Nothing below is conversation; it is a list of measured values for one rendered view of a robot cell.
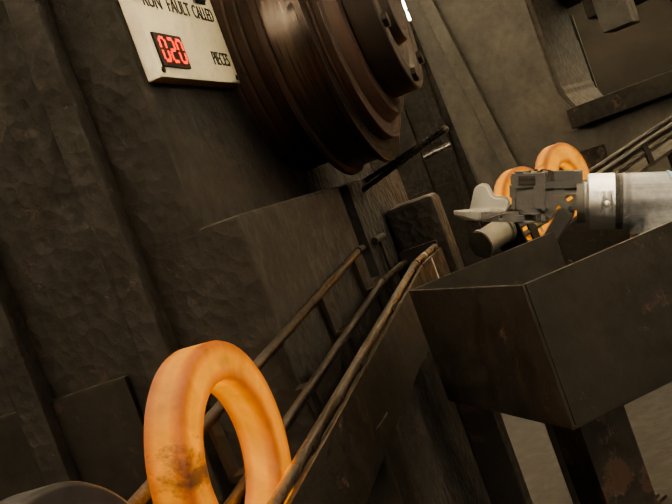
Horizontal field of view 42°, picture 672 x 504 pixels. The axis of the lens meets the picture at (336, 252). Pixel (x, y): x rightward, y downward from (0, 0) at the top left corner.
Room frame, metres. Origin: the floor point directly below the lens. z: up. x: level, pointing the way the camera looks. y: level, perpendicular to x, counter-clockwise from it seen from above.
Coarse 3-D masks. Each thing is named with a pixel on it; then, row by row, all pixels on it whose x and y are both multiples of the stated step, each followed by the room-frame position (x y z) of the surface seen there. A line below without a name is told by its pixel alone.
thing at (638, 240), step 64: (512, 256) 1.06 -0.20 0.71; (640, 256) 0.81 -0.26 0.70; (448, 320) 0.94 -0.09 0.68; (512, 320) 0.81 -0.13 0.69; (576, 320) 0.78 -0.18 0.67; (640, 320) 0.80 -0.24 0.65; (448, 384) 1.00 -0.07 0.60; (512, 384) 0.85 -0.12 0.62; (576, 384) 0.78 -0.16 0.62; (640, 384) 0.80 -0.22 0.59; (576, 448) 0.93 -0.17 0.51
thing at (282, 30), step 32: (256, 0) 1.30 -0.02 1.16; (288, 0) 1.29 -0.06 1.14; (288, 32) 1.29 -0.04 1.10; (288, 64) 1.30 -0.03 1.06; (320, 64) 1.28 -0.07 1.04; (320, 96) 1.32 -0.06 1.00; (320, 128) 1.36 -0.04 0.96; (352, 128) 1.34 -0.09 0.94; (352, 160) 1.44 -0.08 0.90; (384, 160) 1.46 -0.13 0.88
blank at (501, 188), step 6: (516, 168) 1.88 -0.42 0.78; (522, 168) 1.89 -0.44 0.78; (528, 168) 1.91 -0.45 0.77; (504, 174) 1.88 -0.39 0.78; (510, 174) 1.87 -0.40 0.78; (498, 180) 1.88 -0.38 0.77; (504, 180) 1.86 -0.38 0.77; (510, 180) 1.86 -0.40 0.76; (498, 186) 1.87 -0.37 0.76; (504, 186) 1.85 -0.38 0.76; (498, 192) 1.86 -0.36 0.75; (504, 192) 1.85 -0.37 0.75; (510, 198) 1.85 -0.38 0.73; (522, 228) 1.85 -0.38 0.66; (540, 228) 1.89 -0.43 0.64; (546, 228) 1.90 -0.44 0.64; (540, 234) 1.88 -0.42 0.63
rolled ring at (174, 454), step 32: (192, 352) 0.67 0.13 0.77; (224, 352) 0.71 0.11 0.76; (160, 384) 0.65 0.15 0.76; (192, 384) 0.65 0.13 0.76; (224, 384) 0.72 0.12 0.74; (256, 384) 0.75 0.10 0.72; (160, 416) 0.63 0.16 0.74; (192, 416) 0.63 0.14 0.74; (256, 416) 0.75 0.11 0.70; (160, 448) 0.61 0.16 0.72; (192, 448) 0.62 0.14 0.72; (256, 448) 0.75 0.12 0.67; (288, 448) 0.77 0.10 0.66; (160, 480) 0.61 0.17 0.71; (192, 480) 0.61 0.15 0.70; (256, 480) 0.74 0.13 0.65
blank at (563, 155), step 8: (560, 144) 1.99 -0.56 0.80; (568, 144) 2.00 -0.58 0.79; (544, 152) 1.97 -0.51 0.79; (552, 152) 1.96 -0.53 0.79; (560, 152) 1.98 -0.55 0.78; (568, 152) 2.00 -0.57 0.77; (576, 152) 2.01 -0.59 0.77; (536, 160) 1.97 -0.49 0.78; (544, 160) 1.95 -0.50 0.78; (552, 160) 1.96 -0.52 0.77; (560, 160) 1.97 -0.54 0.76; (568, 160) 1.99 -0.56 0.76; (576, 160) 2.01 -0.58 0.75; (584, 160) 2.02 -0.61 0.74; (536, 168) 1.96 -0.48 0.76; (544, 168) 1.94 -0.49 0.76; (552, 168) 1.95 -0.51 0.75; (568, 168) 2.01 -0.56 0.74; (576, 168) 2.00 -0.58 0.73; (584, 168) 2.02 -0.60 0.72; (584, 176) 2.01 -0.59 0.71; (568, 200) 1.96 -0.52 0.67
